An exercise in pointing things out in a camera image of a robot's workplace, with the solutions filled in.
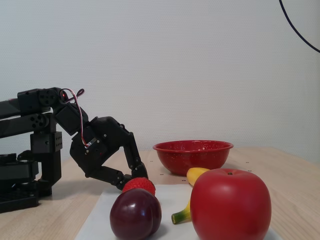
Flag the red white servo wire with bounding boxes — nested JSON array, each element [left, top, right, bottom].
[[59, 88, 93, 149]]

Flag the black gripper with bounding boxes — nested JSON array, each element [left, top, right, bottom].
[[69, 115, 150, 193]]

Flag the white paper sheet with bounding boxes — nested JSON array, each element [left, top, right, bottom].
[[74, 183, 283, 240]]

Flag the red toy apple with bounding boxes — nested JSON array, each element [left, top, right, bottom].
[[189, 168, 272, 240]]

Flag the yellow toy banana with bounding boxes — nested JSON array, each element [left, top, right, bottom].
[[171, 167, 211, 225]]

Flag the red toy strawberry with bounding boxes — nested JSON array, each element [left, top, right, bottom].
[[121, 176, 156, 197]]

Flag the dark purple toy plum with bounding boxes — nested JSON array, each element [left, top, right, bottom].
[[109, 188, 163, 240]]

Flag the black wall cable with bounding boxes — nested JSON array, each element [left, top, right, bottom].
[[278, 0, 320, 54]]

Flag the red speckled enamel bowl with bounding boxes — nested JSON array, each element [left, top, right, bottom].
[[152, 139, 234, 177]]

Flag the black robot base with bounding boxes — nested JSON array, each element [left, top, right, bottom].
[[0, 150, 53, 214]]

